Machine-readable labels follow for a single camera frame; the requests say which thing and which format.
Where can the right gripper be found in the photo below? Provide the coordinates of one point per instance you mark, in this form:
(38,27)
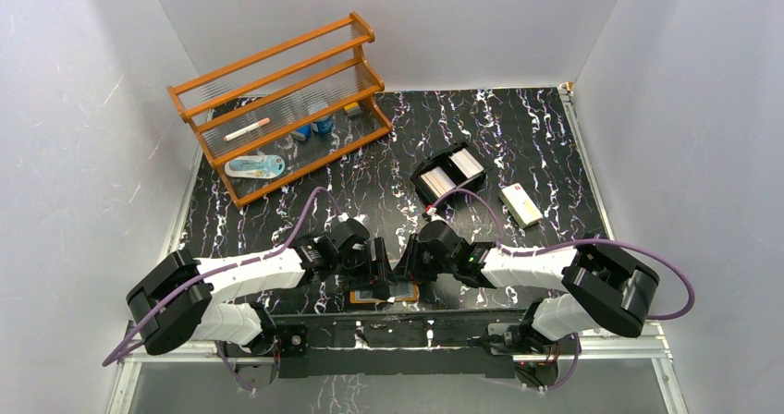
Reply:
(410,268)

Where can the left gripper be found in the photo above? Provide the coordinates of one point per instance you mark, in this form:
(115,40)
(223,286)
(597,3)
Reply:
(380,274)

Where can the orange card holder wallet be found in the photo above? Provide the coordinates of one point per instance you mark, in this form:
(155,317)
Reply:
(399,292)

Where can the white card stack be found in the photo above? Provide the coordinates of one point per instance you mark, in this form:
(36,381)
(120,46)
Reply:
(438,181)
(467,164)

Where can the black card tray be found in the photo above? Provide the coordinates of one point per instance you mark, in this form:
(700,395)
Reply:
(441,159)

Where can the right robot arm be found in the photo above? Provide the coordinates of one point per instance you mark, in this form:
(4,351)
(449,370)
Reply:
(599,284)

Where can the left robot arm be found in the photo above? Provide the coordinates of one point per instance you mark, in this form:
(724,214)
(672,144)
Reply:
(187,299)

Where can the white box with red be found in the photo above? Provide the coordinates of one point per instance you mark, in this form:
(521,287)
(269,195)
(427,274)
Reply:
(520,205)

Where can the blue white can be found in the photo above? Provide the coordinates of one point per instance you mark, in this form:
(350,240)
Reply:
(324,124)

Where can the small grey yellow block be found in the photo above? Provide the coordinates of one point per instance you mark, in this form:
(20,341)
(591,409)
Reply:
(352,110)

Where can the small blue block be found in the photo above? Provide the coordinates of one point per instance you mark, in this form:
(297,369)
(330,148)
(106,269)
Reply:
(302,134)

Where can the blue packaged item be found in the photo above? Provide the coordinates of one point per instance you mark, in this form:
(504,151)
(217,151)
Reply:
(256,167)

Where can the white pink pen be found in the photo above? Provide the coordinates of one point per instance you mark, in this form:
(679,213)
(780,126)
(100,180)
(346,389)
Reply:
(246,130)

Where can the orange wooden shelf rack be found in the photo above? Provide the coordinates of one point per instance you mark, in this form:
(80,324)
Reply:
(323,66)

